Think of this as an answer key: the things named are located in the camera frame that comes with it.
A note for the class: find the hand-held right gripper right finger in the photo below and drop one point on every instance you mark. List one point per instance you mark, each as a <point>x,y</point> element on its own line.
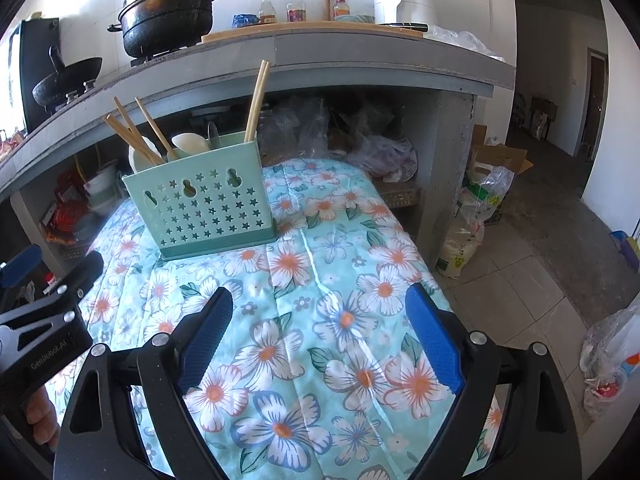
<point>432,340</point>

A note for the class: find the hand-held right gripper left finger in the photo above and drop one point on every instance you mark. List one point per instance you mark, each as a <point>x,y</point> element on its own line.
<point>207,340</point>

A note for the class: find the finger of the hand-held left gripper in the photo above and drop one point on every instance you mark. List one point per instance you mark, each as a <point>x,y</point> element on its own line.
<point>20,264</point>
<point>75,280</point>

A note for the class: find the green plastic utensil holder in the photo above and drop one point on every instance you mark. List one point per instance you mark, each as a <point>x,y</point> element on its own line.
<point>200,205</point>

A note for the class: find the white rice paddle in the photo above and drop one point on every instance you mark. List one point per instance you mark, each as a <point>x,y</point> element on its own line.
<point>137,160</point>

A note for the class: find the bundle of wooden chopsticks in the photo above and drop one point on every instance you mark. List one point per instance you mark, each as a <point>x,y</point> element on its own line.
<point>154,125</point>

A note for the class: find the white ceramic spoon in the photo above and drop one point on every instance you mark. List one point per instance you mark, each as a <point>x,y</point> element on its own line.
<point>187,142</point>

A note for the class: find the large metal spoon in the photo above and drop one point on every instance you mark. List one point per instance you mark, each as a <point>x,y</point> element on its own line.
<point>213,135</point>

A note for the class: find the wooden chopstick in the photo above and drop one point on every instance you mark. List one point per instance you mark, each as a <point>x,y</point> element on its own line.
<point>253,102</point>
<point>260,102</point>

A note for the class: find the person's left hand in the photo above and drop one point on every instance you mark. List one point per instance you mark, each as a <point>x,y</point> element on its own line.
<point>42,417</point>

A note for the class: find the red snack packets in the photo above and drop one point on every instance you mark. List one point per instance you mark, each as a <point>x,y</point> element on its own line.
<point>65,215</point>

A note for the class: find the stack of white bowls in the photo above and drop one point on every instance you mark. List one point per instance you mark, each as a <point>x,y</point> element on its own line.
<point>100,185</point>

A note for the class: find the colourful snack packets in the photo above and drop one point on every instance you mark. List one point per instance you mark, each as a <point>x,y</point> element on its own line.
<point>7,147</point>

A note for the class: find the printed plastic bag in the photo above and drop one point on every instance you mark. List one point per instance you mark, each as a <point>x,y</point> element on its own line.
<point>465,220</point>

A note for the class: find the floral blanket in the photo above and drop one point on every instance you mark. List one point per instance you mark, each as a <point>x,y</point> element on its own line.
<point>325,270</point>

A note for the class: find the white plastic bag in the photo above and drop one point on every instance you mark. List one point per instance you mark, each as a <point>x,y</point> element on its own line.
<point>612,360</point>

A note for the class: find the black wok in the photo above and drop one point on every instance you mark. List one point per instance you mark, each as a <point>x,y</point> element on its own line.
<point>65,85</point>

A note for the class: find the purple plastic bag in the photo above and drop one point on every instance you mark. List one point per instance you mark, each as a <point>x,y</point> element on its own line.
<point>385,160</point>

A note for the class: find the window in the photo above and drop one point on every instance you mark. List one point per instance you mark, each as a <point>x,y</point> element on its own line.
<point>10,75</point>

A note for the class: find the cardboard box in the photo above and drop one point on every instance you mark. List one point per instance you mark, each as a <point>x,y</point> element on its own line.
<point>500,157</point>

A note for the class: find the black panel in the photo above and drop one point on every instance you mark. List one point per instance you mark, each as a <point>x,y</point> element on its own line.
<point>35,50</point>

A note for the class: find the gas stove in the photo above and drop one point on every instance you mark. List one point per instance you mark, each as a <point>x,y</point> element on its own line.
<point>150,57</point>

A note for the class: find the heap of clear plastic bags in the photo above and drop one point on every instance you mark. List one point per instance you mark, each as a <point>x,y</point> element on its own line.
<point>310,125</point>

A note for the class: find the black cooking pot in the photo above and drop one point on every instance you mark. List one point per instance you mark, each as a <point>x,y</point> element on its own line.
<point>165,25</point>

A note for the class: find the dark doorway door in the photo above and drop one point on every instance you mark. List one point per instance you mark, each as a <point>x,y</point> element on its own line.
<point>597,100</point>

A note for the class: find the concrete kitchen counter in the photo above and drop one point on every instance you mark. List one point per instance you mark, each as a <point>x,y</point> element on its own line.
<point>350,55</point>

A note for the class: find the clear plastic bag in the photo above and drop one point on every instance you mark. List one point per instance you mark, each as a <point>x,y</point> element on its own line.
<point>460,40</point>

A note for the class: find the wooden cutting board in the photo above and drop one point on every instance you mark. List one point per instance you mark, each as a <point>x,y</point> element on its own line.
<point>260,31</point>

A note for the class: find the blue packet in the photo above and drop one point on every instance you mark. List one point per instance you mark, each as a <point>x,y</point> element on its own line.
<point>245,20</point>

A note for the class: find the black kitchen knife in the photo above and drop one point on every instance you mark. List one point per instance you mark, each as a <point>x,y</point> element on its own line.
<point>410,26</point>

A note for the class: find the teal bowl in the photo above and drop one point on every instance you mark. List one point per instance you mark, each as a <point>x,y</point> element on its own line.
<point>355,18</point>

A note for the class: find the yellow cap sauce bottle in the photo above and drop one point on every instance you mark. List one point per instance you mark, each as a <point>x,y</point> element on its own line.
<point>266,10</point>

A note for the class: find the dark sauce bottle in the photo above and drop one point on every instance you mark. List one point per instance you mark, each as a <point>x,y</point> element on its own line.
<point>296,7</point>

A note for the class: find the orange sauce bottle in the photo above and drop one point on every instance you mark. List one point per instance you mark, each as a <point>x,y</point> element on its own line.
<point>341,7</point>

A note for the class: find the wooden rolling pin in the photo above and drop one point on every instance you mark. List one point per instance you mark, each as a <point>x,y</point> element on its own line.
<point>326,2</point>

